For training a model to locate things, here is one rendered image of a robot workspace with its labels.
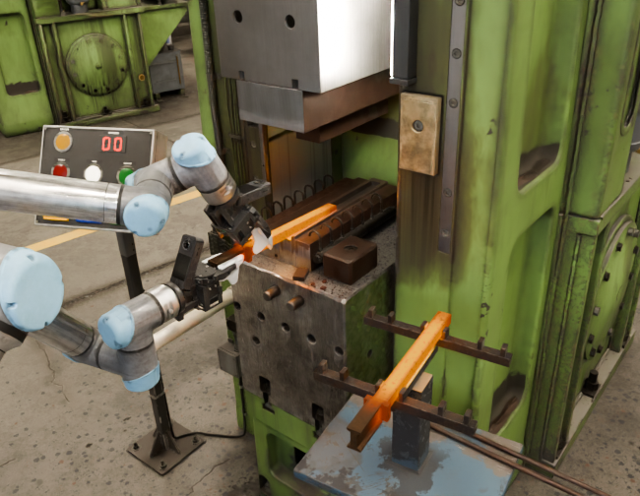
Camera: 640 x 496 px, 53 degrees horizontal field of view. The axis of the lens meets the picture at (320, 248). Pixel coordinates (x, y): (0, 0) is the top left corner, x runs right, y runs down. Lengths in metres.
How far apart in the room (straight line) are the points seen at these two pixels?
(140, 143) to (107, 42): 4.51
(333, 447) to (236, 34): 0.93
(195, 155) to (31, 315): 0.45
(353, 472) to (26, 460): 1.51
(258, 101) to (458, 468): 0.91
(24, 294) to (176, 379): 1.81
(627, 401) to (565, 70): 1.49
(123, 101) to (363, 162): 4.65
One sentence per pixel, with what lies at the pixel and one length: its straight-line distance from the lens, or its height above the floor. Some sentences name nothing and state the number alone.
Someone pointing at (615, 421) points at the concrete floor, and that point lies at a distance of 2.68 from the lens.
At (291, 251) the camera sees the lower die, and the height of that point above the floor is 0.95.
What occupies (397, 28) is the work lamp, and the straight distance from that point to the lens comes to 1.38.
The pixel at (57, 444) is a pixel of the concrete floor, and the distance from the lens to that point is 2.66.
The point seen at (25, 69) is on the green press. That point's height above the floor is 0.54.
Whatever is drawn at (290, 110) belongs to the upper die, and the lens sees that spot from 1.46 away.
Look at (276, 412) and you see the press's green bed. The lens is 1.90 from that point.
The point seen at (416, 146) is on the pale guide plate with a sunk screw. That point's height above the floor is 1.25.
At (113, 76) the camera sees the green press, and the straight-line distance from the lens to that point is 6.34.
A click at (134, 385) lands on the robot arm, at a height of 0.87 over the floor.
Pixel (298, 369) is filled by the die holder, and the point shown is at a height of 0.65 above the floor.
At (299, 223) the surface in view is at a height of 1.02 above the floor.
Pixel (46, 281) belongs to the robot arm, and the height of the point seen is 1.23.
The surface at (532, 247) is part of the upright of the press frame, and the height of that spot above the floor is 0.87.
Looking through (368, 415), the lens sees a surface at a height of 0.96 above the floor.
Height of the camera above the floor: 1.72
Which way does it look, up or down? 28 degrees down
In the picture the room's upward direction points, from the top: 2 degrees counter-clockwise
